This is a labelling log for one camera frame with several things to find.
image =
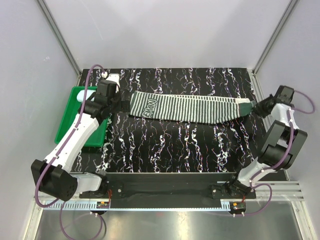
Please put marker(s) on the right aluminium frame post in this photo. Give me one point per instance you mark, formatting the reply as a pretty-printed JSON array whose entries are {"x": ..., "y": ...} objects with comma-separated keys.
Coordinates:
[{"x": 290, "y": 8}]

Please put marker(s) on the light blue towel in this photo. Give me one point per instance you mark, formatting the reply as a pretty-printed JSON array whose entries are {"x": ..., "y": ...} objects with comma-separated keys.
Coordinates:
[{"x": 80, "y": 96}]

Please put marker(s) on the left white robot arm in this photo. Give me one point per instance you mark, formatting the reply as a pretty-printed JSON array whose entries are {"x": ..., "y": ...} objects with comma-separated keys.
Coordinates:
[{"x": 53, "y": 175}]

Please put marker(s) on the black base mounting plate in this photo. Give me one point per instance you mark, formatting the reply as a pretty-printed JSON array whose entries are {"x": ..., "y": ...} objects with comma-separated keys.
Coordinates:
[{"x": 171, "y": 187}]

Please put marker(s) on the white slotted cable duct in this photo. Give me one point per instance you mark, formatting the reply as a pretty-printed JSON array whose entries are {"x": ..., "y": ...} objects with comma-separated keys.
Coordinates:
[{"x": 153, "y": 205}]

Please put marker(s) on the left aluminium frame post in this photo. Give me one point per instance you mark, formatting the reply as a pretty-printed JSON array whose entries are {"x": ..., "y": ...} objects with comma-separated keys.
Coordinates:
[{"x": 44, "y": 8}]

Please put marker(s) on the aluminium frame post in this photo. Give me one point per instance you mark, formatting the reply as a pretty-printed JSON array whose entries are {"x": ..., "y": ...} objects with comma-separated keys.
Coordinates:
[
  {"x": 290, "y": 8},
  {"x": 44, "y": 8}
]

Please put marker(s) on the green plastic tray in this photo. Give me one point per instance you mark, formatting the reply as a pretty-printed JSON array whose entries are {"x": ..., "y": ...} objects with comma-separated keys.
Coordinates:
[{"x": 96, "y": 139}]

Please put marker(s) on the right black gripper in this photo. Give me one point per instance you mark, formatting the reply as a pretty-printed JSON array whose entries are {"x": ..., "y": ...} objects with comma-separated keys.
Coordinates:
[{"x": 257, "y": 107}]

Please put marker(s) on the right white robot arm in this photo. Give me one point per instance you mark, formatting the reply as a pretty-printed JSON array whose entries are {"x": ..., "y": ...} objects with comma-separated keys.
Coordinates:
[{"x": 280, "y": 146}]

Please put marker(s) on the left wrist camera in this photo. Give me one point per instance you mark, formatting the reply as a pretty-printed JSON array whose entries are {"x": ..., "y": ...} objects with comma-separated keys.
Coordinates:
[{"x": 113, "y": 77}]

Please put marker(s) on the striped green white towel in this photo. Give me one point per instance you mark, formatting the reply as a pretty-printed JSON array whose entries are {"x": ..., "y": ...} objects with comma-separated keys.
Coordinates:
[{"x": 189, "y": 108}]

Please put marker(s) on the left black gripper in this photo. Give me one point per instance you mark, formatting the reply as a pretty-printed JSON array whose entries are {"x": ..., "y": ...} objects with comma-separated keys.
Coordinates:
[{"x": 123, "y": 106}]

